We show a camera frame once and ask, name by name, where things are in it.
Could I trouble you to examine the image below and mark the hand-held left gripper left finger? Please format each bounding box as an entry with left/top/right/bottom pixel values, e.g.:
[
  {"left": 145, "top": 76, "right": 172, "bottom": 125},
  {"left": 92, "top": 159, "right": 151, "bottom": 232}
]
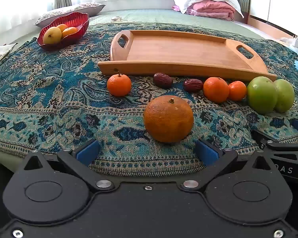
[{"left": 23, "top": 139, "right": 114, "bottom": 192}]

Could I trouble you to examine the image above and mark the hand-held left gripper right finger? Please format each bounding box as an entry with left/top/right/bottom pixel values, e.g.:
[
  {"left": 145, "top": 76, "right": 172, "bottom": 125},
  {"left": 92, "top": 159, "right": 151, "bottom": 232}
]
[{"left": 181, "top": 138, "right": 274, "bottom": 192}]

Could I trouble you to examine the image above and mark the green apple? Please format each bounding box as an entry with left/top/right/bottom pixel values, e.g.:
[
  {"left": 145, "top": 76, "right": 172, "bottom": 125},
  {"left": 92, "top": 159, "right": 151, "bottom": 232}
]
[
  {"left": 273, "top": 79, "right": 295, "bottom": 113},
  {"left": 247, "top": 76, "right": 279, "bottom": 115}
]

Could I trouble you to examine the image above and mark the large orange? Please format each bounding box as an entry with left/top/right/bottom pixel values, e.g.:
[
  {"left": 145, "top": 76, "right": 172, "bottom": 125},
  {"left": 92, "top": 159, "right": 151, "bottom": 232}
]
[{"left": 143, "top": 95, "right": 194, "bottom": 143}]

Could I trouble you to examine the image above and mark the medium mandarin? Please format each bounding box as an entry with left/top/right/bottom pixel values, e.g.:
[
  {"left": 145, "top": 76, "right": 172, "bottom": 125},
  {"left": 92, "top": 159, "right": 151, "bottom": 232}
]
[{"left": 203, "top": 77, "right": 229, "bottom": 104}]

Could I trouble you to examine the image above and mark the small mandarin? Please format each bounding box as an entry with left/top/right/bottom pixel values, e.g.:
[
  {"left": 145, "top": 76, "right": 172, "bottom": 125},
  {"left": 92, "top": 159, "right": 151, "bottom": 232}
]
[{"left": 228, "top": 81, "right": 247, "bottom": 102}]

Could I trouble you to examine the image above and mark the dark red date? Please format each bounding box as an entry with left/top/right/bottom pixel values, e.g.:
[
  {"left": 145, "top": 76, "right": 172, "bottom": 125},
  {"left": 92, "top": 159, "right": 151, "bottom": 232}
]
[
  {"left": 153, "top": 73, "right": 173, "bottom": 88},
  {"left": 183, "top": 79, "right": 204, "bottom": 93}
]

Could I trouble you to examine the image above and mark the mandarin with stem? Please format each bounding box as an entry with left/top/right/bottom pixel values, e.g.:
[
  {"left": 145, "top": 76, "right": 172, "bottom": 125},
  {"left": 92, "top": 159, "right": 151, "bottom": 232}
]
[{"left": 107, "top": 71, "right": 132, "bottom": 97}]

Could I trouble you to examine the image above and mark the wooden tray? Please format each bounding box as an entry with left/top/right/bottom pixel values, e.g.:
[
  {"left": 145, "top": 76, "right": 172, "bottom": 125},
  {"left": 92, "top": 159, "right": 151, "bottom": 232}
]
[{"left": 98, "top": 30, "right": 278, "bottom": 82}]

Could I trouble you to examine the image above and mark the blue paisley blanket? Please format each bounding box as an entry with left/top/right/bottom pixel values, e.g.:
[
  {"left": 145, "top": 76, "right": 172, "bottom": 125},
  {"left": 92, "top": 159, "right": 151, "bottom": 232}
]
[{"left": 0, "top": 22, "right": 298, "bottom": 176}]

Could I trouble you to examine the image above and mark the yellow mango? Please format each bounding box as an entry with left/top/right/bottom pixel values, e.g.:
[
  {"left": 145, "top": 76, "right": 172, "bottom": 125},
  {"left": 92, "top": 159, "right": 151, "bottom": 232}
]
[{"left": 43, "top": 26, "right": 62, "bottom": 44}]

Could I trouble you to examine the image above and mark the white cabinet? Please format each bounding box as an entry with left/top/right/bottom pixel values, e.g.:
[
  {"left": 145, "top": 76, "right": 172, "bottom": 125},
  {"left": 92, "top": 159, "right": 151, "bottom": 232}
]
[{"left": 248, "top": 0, "right": 298, "bottom": 39}]

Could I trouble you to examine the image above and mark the red glass bowl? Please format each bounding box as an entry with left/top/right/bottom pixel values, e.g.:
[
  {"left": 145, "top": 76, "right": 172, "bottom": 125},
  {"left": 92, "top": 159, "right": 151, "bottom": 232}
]
[{"left": 37, "top": 12, "right": 90, "bottom": 51}]

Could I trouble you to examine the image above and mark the pile of clothes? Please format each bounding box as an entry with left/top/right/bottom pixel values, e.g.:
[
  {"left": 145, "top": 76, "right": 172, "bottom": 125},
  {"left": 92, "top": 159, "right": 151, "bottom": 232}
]
[{"left": 0, "top": 42, "right": 18, "bottom": 64}]

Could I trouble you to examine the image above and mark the pink folded blanket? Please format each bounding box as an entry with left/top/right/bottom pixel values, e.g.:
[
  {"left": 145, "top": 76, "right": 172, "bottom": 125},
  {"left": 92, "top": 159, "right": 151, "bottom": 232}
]
[{"left": 172, "top": 0, "right": 237, "bottom": 21}]

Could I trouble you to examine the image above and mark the green quilted bedspread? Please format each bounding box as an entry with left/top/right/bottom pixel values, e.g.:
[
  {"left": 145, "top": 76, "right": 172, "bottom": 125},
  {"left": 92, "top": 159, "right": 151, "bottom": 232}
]
[{"left": 0, "top": 9, "right": 266, "bottom": 171}]

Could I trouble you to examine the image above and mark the floral pillow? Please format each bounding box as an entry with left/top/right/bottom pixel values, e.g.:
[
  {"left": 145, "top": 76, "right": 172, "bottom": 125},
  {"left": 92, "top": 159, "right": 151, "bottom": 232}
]
[{"left": 35, "top": 2, "right": 106, "bottom": 28}]

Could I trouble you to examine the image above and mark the white pillow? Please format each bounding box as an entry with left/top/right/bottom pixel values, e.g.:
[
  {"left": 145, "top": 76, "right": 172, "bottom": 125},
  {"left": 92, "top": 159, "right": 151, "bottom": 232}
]
[{"left": 172, "top": 0, "right": 244, "bottom": 18}]

